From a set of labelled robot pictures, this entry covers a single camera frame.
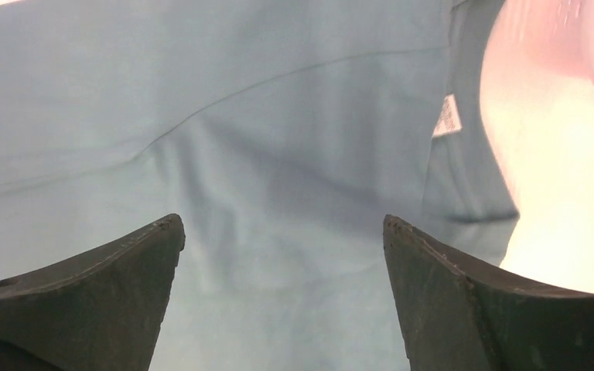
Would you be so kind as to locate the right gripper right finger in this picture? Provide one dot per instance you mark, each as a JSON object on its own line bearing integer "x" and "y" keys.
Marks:
{"x": 457, "y": 312}

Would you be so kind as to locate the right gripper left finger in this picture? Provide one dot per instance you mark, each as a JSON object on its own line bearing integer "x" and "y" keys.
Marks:
{"x": 99, "y": 310}

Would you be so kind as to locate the grey-blue t shirt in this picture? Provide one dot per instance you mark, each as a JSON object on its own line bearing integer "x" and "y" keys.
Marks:
{"x": 282, "y": 132}

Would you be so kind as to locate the white plastic basket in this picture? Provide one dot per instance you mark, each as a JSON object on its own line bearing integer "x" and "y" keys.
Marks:
{"x": 556, "y": 35}

